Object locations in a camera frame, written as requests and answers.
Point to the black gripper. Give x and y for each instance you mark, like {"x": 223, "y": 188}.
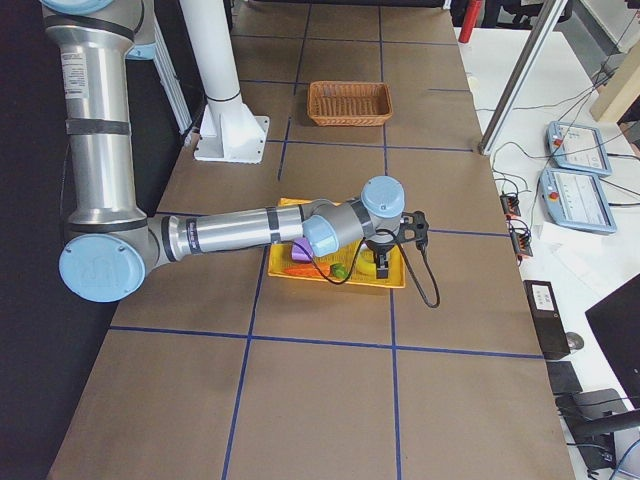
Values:
{"x": 378, "y": 248}

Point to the yellow tape roll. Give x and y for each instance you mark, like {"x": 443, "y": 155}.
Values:
{"x": 365, "y": 263}

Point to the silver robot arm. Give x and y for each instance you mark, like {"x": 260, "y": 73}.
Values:
{"x": 113, "y": 245}

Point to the yellow plastic basket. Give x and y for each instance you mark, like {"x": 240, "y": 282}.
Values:
{"x": 385, "y": 280}

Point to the brown wicker basket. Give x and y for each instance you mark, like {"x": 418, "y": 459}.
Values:
{"x": 348, "y": 103}

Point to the orange toy carrot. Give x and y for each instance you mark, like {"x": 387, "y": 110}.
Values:
{"x": 320, "y": 270}

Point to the purple foam block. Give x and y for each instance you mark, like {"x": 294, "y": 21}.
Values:
{"x": 301, "y": 251}

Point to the orange power strip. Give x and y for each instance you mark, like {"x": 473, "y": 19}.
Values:
{"x": 510, "y": 204}
{"x": 521, "y": 242}

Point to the black rectangular box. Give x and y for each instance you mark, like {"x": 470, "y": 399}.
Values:
{"x": 546, "y": 319}

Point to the white mounting column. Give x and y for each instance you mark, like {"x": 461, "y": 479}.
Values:
{"x": 229, "y": 131}

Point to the lower teach pendant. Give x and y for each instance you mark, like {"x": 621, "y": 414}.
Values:
{"x": 576, "y": 200}

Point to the teach pendant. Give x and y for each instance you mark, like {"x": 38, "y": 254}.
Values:
{"x": 576, "y": 200}
{"x": 578, "y": 147}

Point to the upper teach pendant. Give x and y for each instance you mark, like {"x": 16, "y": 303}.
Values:
{"x": 578, "y": 147}

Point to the black monitor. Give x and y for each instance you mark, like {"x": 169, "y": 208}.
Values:
{"x": 614, "y": 321}

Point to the red cylinder bottle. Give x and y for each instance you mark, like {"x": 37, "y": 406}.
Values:
{"x": 472, "y": 12}

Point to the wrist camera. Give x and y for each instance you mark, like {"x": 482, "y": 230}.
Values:
{"x": 414, "y": 228}

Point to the aluminium frame post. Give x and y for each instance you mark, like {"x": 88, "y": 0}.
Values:
{"x": 547, "y": 20}

